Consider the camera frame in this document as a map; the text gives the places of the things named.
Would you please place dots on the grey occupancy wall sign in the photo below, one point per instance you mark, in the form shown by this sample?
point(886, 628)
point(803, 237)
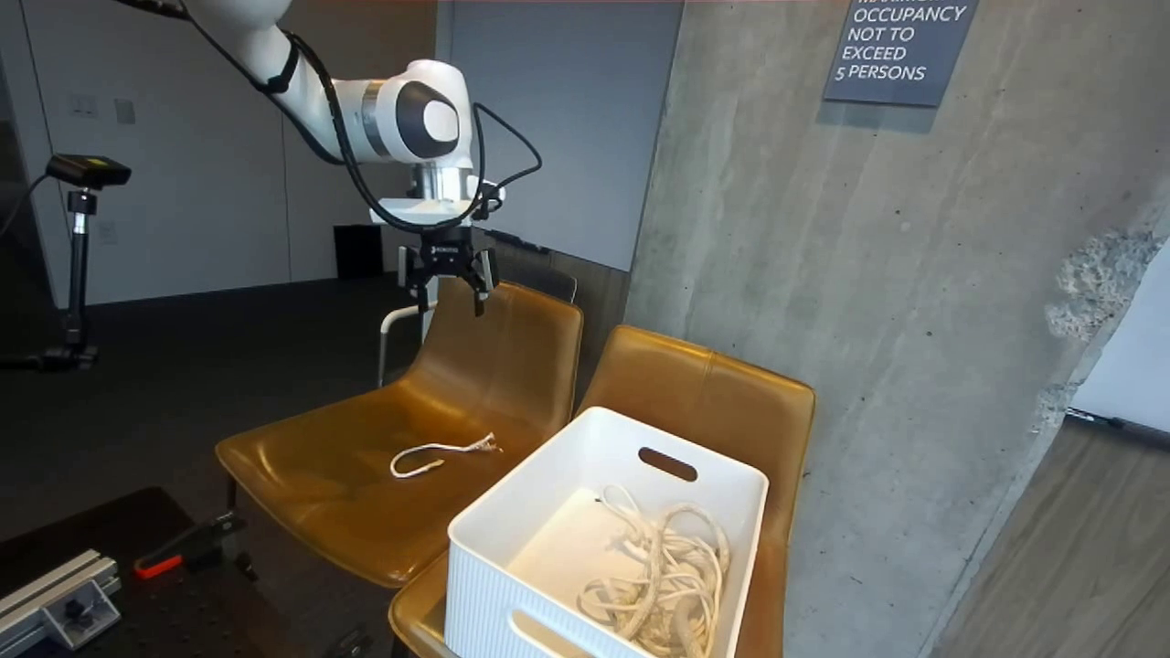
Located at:
point(901, 57)

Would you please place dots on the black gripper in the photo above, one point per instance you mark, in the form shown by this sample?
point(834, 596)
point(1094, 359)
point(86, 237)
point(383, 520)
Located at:
point(445, 256)

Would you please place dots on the white ribbed plastic basket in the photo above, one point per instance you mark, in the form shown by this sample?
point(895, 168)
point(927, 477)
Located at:
point(572, 461)

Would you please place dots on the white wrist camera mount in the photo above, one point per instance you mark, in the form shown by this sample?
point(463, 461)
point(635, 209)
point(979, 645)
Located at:
point(427, 204)

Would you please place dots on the black box by wall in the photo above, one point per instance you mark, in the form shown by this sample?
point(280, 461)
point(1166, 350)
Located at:
point(359, 255)

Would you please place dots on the red and black clamp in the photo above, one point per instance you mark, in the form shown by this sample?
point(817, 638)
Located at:
point(164, 566)

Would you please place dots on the aluminium extrusion rail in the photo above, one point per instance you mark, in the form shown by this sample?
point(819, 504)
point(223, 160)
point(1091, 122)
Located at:
point(49, 589)

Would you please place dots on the white wall whiteboard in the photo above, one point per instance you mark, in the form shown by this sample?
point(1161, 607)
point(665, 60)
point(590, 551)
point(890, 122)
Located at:
point(572, 122)

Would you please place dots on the black camera on tripod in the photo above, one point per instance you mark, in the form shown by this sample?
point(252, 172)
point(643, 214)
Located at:
point(88, 169)

